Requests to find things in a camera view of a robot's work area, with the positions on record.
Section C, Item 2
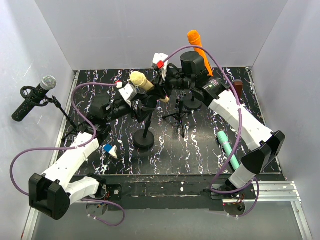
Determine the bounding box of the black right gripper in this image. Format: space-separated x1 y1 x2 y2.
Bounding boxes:
145 65 194 101

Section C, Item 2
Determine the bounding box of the cream wooden microphone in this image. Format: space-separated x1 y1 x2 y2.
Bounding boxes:
129 71 170 103

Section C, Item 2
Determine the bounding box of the black round-base stand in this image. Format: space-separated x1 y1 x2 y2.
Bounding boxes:
184 93 203 111
132 87 163 150

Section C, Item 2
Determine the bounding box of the black tripod microphone stand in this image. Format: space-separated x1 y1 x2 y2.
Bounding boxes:
162 95 192 138

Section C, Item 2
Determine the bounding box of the orange microphone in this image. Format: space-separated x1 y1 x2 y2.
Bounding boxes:
187 29 213 77

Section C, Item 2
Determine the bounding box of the mint green toy microphone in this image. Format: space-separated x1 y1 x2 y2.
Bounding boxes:
217 131 240 171

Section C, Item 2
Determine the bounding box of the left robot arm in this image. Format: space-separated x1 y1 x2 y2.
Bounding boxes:
28 89 154 220

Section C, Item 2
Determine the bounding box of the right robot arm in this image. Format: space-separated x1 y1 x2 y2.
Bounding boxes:
152 51 286 199

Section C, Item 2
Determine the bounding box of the silver-headed black microphone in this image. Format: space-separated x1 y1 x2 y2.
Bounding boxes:
11 75 57 122

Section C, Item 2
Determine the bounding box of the blue and white toy block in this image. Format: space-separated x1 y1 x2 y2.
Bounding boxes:
103 144 118 159

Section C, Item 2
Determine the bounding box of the brown wooden metronome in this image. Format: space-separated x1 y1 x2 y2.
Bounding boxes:
233 79 243 99

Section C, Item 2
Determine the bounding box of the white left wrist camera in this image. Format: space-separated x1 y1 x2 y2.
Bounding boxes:
118 83 138 107

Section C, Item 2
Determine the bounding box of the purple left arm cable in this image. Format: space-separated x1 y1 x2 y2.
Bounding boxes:
9 82 126 228

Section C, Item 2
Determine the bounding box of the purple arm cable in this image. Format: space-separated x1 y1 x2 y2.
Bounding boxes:
9 82 126 228
161 45 260 218

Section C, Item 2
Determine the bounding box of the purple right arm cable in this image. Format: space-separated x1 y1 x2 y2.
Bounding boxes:
161 45 260 218

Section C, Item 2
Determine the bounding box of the black shock-mount tripod stand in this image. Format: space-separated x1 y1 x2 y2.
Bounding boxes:
20 85 81 141

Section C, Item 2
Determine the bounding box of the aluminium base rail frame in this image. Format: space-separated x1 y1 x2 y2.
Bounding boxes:
21 66 313 240

